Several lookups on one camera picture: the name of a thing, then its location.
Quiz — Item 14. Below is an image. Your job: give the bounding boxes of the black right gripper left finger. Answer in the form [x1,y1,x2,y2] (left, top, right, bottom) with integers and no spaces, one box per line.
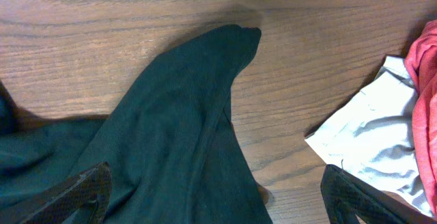
[1,163,112,224]

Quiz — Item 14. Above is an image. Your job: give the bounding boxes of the black t-shirt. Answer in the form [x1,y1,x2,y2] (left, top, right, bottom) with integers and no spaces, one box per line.
[1,25,271,223]

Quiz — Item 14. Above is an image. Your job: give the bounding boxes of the red printed t-shirt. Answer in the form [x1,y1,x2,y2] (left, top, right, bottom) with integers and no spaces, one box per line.
[404,20,436,214]

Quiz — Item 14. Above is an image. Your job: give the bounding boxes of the beige garment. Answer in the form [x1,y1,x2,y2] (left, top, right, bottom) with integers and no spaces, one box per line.
[305,56,433,216]

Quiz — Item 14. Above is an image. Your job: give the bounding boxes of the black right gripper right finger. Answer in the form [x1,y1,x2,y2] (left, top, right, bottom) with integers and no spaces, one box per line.
[320,165,436,224]

